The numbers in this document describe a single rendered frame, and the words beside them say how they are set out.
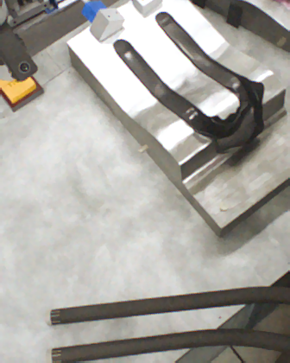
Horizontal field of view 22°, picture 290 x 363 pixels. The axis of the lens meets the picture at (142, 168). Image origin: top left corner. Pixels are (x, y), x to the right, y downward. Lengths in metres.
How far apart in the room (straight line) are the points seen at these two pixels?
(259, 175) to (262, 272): 0.19
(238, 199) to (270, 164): 0.10
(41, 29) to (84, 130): 0.90
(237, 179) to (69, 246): 0.35
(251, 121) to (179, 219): 0.24
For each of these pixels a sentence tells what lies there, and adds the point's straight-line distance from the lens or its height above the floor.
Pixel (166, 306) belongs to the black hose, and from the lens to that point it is 1.37.
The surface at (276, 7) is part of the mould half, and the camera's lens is 1.64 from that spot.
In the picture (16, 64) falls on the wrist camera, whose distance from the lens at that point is 1.46.
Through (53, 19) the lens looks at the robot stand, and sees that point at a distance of 2.46.
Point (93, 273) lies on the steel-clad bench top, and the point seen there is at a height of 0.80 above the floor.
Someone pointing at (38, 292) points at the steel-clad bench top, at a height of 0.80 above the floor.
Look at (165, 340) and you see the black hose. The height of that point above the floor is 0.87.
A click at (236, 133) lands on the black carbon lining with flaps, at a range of 1.50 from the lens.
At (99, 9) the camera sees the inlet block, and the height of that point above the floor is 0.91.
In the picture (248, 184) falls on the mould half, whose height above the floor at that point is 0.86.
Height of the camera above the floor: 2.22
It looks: 67 degrees down
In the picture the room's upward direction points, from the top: 5 degrees counter-clockwise
